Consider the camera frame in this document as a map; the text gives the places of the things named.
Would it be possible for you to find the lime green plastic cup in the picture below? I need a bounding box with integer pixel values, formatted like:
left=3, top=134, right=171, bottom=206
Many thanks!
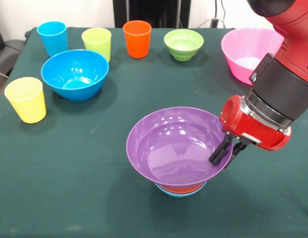
left=81, top=27, right=112, bottom=63

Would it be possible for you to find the large pink plastic bowl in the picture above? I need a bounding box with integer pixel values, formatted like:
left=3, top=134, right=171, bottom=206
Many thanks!
left=221, top=27, right=285, bottom=86

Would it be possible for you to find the orange plastic cup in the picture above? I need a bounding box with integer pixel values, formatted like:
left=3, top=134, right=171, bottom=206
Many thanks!
left=123, top=20, right=152, bottom=59

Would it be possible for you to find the small blue plastic bowl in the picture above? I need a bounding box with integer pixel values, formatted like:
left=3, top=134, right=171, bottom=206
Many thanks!
left=155, top=182, right=208, bottom=198

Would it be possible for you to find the large blue plastic bowl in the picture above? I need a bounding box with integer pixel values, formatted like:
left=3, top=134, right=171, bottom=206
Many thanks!
left=41, top=49, right=110, bottom=102

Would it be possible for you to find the orange plastic bowl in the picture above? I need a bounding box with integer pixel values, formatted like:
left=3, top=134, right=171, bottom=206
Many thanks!
left=160, top=183, right=204, bottom=194

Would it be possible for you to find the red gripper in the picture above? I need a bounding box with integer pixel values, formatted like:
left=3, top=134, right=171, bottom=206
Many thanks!
left=208, top=95, right=292, bottom=169

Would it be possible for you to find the purple plastic bowl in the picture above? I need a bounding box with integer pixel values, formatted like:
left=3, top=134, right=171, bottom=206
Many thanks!
left=125, top=106, right=234, bottom=189

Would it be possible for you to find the black chair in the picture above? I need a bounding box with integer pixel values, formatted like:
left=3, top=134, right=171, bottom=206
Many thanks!
left=0, top=17, right=29, bottom=77

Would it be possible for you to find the blue plastic cup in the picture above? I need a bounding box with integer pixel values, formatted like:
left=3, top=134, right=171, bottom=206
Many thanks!
left=36, top=21, right=69, bottom=58

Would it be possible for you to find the small green plastic bowl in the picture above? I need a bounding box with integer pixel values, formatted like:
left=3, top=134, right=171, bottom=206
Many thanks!
left=163, top=29, right=204, bottom=61

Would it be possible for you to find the dark green tablecloth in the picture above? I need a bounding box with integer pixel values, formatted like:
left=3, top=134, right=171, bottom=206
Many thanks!
left=0, top=26, right=308, bottom=238

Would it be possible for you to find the yellow plastic cup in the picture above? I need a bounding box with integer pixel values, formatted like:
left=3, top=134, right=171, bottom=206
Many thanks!
left=4, top=76, right=47, bottom=124

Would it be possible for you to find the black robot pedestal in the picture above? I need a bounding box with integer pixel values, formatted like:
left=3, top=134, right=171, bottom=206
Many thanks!
left=114, top=0, right=191, bottom=28

